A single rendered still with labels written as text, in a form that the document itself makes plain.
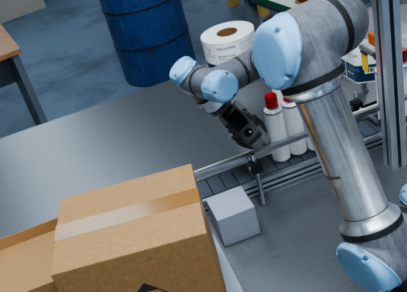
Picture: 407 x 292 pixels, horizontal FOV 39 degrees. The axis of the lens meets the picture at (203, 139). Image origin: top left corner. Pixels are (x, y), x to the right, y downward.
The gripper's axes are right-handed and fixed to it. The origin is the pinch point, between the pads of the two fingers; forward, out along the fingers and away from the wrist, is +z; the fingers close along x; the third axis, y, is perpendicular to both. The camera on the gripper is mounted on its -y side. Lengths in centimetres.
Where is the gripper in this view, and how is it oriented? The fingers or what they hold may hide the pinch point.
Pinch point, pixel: (267, 147)
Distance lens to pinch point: 158.5
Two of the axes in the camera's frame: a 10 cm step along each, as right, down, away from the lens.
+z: 6.6, 5.5, 5.2
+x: -7.0, 7.0, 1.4
